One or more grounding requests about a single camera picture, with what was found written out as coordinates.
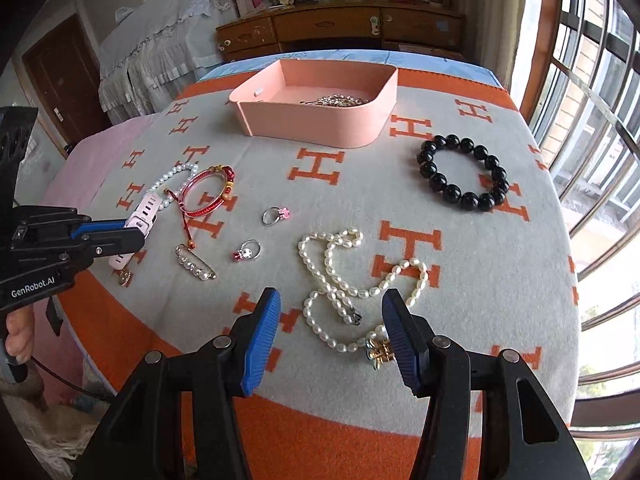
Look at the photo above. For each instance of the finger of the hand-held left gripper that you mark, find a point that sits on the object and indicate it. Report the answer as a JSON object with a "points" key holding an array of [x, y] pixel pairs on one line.
{"points": [[117, 244], [100, 226]]}

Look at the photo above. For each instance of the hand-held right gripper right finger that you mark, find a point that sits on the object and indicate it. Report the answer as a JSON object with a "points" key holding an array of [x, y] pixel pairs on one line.
{"points": [[400, 341]]}

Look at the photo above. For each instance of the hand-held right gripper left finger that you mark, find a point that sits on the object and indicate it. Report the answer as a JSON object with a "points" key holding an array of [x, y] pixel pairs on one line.
{"points": [[260, 341]]}

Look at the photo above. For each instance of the pearl safety pin brooch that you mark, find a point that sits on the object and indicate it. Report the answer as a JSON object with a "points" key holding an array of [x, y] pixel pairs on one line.
{"points": [[196, 267]]}

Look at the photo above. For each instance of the red bangle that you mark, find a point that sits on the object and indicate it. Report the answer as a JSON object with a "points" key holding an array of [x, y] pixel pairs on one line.
{"points": [[192, 210]]}

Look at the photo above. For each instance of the pink jewelry box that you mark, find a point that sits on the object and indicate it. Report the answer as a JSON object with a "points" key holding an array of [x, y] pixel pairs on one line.
{"points": [[310, 120]]}

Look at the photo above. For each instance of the person's left hand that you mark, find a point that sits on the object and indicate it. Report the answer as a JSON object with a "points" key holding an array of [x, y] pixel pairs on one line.
{"points": [[16, 335]]}

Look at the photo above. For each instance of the pink bed sheet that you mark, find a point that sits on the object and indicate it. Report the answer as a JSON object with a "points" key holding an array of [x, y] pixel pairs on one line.
{"points": [[107, 152]]}

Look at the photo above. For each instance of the orange and grey patterned blanket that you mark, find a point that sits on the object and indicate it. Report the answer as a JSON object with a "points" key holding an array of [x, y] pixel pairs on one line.
{"points": [[360, 195]]}

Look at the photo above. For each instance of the brown wooden door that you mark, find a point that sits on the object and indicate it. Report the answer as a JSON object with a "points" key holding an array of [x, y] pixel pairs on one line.
{"points": [[60, 80]]}

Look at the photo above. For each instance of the white lace furniture cover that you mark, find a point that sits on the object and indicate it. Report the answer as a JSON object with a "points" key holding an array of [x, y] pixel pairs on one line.
{"points": [[155, 45]]}

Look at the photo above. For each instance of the light blue printed sheet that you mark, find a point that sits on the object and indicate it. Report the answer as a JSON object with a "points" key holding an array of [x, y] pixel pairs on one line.
{"points": [[240, 66]]}

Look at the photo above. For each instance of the wooden desk with drawers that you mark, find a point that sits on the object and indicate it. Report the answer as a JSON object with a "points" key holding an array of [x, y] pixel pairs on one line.
{"points": [[320, 25]]}

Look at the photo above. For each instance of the barred window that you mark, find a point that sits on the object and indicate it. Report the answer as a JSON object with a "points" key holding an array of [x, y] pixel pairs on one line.
{"points": [[590, 110]]}

